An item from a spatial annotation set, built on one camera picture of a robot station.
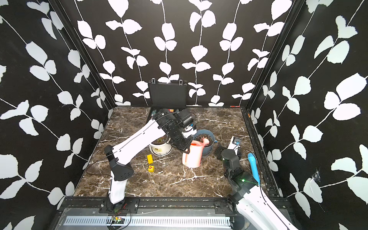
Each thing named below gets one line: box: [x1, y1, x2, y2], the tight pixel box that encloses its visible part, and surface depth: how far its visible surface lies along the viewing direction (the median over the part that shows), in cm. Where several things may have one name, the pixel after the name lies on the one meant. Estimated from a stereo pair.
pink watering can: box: [182, 138, 210, 169], surface depth 72 cm
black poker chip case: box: [146, 78, 188, 124], surface depth 113 cm
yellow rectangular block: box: [146, 153, 154, 165], surface depth 92 cm
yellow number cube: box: [148, 165, 155, 173], surface depth 87 cm
